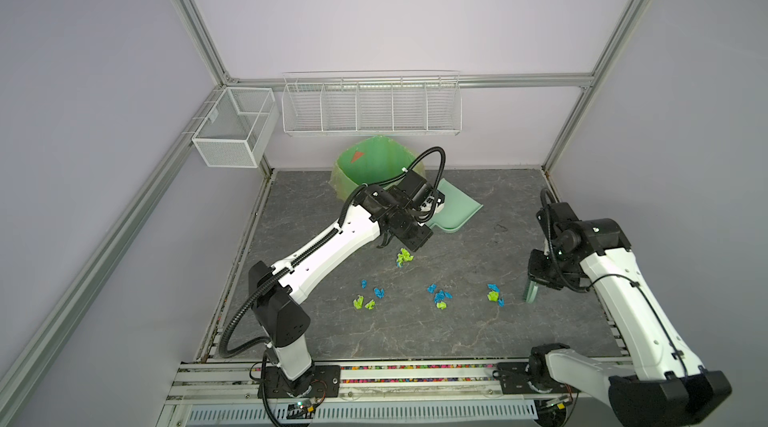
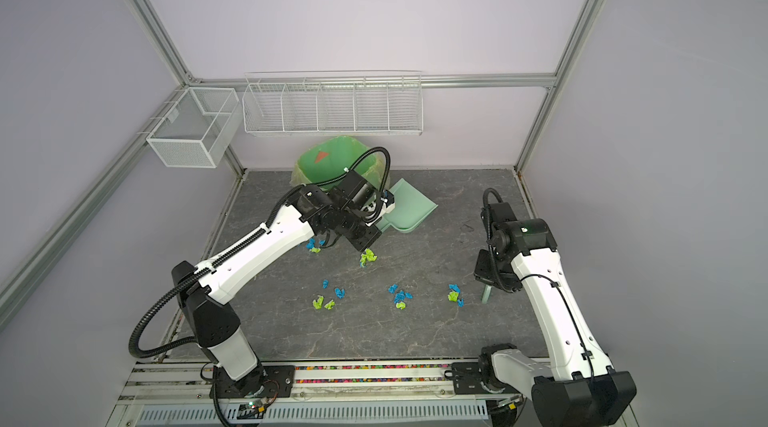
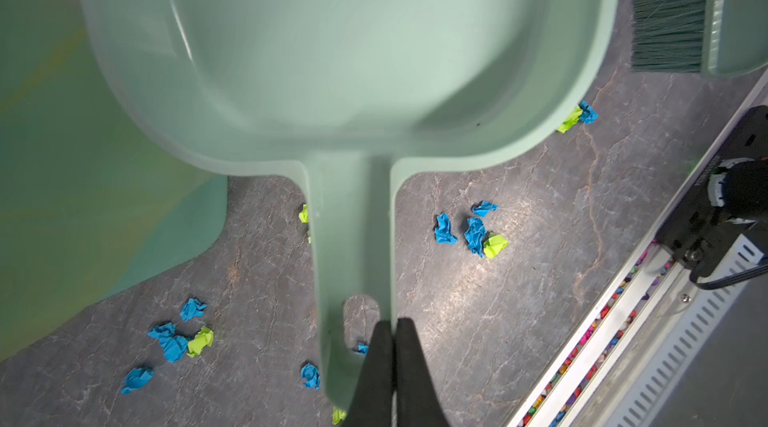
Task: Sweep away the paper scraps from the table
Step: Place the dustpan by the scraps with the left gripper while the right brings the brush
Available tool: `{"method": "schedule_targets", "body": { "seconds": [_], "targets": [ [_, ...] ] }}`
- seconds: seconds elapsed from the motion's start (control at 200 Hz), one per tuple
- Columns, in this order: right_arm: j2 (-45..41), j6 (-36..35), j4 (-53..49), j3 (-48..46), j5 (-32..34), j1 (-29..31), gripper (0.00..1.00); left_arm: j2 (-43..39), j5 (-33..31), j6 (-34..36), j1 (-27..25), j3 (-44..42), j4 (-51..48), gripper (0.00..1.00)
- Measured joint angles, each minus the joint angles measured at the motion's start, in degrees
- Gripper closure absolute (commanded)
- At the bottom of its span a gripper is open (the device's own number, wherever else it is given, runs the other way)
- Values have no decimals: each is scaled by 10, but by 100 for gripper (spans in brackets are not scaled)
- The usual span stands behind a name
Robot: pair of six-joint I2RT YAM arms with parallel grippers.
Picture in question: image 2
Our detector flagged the mint green dustpan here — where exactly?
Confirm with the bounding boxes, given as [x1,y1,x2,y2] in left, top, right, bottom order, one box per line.
[376,179,438,233]

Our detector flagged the lime green crumpled scrap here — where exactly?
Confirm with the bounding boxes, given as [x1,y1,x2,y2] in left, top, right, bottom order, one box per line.
[359,248,378,268]

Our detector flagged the small white mesh basket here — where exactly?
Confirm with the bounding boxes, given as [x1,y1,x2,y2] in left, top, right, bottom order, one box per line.
[147,87,242,168]

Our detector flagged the blue green scraps near bin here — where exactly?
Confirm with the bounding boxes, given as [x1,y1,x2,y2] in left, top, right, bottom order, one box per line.
[306,238,326,253]

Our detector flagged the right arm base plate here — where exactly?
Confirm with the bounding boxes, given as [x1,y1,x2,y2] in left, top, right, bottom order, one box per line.
[444,361,505,395]

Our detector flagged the mint green hand brush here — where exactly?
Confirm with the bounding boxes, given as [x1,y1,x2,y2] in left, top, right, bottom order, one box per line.
[481,285,493,304]

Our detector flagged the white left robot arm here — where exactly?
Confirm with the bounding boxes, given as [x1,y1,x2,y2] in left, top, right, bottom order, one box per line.
[128,146,395,381]

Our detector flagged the green lined trash bin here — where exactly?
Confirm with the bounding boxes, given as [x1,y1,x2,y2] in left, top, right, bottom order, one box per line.
[290,136,386,191]

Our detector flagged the blue scrap cluster centre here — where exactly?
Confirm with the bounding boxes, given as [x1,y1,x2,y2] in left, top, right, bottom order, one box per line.
[388,284,413,310]

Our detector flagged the long white wire basket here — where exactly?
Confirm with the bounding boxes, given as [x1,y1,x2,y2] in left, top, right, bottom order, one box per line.
[241,70,424,135]

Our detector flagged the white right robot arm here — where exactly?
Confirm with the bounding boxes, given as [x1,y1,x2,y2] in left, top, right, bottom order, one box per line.
[474,188,637,426]

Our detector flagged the lime green scrap pair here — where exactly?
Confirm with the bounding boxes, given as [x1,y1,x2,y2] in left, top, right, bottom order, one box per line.
[312,295,336,310]

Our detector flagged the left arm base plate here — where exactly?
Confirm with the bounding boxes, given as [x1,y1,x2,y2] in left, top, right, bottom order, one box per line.
[210,364,295,399]

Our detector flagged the blue green scrap cluster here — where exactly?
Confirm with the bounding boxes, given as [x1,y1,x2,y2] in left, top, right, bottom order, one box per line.
[447,284,465,307]

